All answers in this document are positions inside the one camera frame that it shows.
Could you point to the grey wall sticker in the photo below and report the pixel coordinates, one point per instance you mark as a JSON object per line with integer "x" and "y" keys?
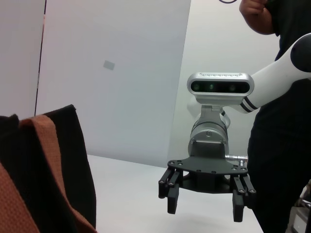
{"x": 109, "y": 65}

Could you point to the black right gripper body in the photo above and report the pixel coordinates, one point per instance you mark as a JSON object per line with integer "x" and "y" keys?
{"x": 206, "y": 167}

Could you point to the white and silver right arm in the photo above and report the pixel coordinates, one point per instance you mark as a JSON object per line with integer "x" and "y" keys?
{"x": 279, "y": 70}

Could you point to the bare person forearm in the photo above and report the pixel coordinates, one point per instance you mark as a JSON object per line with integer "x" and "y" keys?
{"x": 257, "y": 21}

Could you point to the person torso in black clothes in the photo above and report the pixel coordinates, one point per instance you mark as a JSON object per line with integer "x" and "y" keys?
{"x": 279, "y": 145}

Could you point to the grey equipment box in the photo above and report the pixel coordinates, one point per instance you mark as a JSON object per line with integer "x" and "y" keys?
{"x": 301, "y": 218}

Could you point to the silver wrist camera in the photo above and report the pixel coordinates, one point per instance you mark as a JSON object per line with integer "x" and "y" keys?
{"x": 218, "y": 86}

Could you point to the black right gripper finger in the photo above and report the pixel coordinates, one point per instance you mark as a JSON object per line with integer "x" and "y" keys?
{"x": 172, "y": 201}
{"x": 239, "y": 208}

